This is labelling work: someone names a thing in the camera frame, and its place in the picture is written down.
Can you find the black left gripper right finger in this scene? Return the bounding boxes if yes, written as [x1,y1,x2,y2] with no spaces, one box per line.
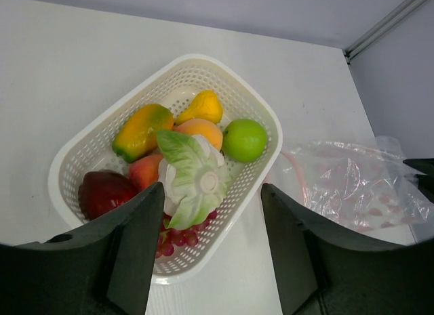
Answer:
[261,184,433,314]

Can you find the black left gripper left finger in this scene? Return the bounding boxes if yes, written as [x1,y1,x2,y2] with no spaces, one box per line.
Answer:
[1,183,164,314]

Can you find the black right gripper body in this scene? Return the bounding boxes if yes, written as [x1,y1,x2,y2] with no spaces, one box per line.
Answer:
[403,158,433,202]

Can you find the clear zip top bag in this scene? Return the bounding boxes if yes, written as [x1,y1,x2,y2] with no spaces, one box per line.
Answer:
[266,136,433,232]

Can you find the fake red grapes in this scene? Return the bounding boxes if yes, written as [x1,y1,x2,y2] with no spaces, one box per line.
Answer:
[155,210,218,259]

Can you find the fake dark red apple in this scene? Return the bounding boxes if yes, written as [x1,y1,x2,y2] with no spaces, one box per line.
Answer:
[78,170,138,221]

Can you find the fake peach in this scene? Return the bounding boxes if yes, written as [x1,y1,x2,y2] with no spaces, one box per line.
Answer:
[128,154,163,191]

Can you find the white perforated plastic basket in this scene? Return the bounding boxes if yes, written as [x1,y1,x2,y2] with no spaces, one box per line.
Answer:
[47,54,283,285]

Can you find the fake mango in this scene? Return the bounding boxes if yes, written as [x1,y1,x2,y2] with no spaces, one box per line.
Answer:
[112,104,174,163]

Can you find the fake green apple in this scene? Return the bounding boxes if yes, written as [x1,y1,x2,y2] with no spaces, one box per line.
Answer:
[222,119,268,163]

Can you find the fake orange fruit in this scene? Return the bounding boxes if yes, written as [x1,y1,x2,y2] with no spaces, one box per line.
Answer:
[174,119,223,150]

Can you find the fake yellow pear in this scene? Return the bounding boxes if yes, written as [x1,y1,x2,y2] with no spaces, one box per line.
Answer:
[174,90,224,125]

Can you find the right aluminium frame post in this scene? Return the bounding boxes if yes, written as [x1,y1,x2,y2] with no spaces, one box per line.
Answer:
[343,0,429,64]

